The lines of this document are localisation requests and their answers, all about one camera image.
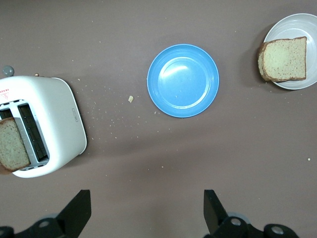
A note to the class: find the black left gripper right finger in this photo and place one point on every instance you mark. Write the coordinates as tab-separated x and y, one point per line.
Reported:
213	213

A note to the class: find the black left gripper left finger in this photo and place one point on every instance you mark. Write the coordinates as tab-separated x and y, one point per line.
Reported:
74	215

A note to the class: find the brown bread slice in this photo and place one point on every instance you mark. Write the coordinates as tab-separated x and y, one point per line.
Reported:
284	60
12	143

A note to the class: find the blue plate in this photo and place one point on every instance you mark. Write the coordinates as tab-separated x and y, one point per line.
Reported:
183	80

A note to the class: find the beige plate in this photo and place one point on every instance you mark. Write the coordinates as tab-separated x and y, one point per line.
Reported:
294	27

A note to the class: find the brown table cover sheet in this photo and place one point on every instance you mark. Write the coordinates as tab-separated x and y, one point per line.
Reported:
158	173

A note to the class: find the white two-slot toaster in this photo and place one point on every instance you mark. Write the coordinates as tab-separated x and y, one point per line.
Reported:
62	119

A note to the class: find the small bread crumb chunk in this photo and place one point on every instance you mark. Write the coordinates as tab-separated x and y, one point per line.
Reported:
130	99

